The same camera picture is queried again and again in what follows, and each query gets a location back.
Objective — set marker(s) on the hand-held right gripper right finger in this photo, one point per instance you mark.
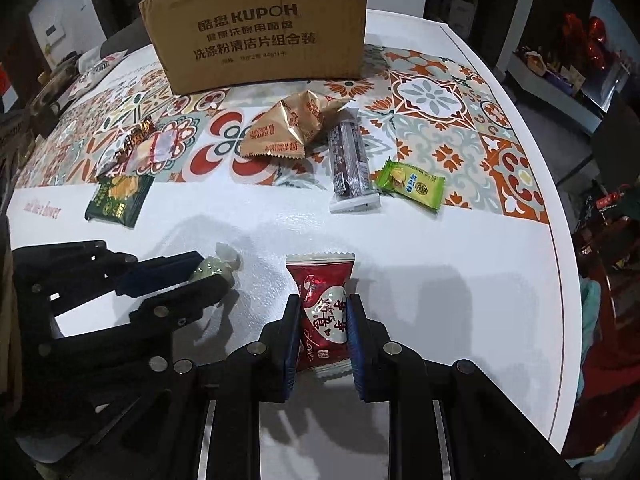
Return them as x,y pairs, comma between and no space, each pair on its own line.
357,347

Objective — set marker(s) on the beige triangular snack packet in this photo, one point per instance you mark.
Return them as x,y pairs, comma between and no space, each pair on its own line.
272,135
320,105

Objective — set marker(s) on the dark object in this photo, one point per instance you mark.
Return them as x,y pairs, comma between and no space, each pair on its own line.
52,95

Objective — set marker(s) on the white cabinet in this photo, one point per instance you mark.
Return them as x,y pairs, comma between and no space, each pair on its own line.
547,87

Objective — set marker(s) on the red heart-print snack packet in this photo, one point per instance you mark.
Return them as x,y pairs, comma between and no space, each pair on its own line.
320,290

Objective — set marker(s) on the dark purple snack bar packet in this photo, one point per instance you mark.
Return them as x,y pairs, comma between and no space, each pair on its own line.
349,162

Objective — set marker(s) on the printed leaflets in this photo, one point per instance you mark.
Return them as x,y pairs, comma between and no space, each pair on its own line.
100,67

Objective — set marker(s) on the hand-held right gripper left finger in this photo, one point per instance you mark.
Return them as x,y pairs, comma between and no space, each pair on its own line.
291,347

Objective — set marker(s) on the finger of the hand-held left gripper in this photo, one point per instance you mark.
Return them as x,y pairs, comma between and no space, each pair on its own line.
150,275
175,305

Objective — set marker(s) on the dark green cracker packet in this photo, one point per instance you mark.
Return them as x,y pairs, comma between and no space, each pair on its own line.
116,197

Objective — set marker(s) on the teal cloth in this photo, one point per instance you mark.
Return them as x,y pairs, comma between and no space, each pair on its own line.
590,310

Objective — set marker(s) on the pale green candy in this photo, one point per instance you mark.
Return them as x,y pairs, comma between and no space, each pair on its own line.
212,267

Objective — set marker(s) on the grey chair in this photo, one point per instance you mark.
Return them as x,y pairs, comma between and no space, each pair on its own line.
127,35

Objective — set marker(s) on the red balloons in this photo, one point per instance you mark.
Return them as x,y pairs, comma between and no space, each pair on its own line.
590,40

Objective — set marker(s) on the red packaging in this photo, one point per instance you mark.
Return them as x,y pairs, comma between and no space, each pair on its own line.
607,210

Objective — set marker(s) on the clear red-white candy packet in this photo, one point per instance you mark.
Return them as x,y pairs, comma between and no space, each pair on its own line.
145,150

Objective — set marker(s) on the brown cardboard box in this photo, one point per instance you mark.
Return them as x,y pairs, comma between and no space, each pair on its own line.
260,25

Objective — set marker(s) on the light green snack packet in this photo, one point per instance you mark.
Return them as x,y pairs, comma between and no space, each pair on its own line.
411,185

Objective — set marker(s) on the patterned tile-print tablecloth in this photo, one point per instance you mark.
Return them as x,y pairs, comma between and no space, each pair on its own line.
450,270

